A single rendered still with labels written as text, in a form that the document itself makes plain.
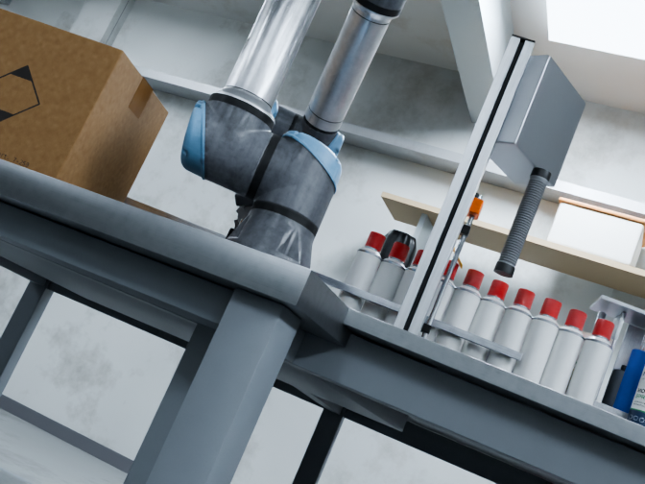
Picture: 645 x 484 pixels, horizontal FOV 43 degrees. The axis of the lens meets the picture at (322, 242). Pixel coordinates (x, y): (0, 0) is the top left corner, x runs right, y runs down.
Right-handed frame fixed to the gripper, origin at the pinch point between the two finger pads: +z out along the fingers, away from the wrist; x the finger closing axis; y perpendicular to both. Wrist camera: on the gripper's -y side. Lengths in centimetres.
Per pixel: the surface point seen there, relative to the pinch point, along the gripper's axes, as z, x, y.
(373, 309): 11.9, -21.4, -1.5
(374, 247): -0.4, -23.3, -1.7
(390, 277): 5.9, -25.4, -1.5
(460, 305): 13.6, -37.7, -2.6
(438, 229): 2.0, -35.0, -16.3
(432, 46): -205, -71, 297
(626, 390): 32, -66, 4
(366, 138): -155, -23, 306
